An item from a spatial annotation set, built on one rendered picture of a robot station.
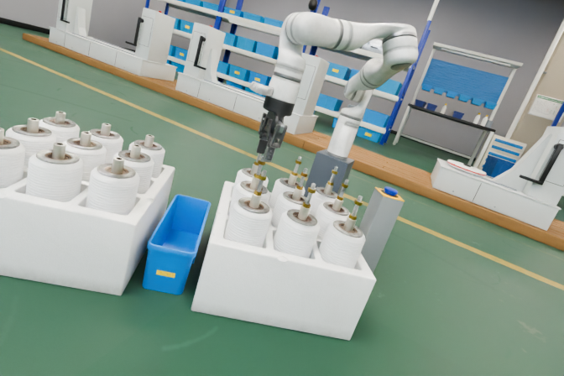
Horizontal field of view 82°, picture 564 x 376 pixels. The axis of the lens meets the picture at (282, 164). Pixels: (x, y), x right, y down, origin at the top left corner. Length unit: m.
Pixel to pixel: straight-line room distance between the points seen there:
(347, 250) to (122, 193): 0.51
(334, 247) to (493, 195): 2.23
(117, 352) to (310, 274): 0.40
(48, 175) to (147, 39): 3.45
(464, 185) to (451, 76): 4.16
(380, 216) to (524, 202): 2.04
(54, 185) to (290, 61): 0.56
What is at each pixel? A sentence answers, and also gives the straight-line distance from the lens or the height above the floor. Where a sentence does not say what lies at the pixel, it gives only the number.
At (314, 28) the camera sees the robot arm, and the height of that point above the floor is 0.66.
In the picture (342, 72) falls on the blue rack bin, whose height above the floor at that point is 0.90.
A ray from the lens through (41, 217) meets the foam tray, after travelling 0.80.
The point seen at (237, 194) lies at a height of 0.23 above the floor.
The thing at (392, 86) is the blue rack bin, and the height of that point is 0.90.
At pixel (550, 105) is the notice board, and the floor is 1.43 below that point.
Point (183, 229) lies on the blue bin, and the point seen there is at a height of 0.01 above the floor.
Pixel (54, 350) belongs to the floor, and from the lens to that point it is 0.75.
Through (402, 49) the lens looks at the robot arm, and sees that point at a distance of 0.96.
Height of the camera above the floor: 0.55
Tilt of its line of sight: 15 degrees down
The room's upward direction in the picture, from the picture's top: 18 degrees clockwise
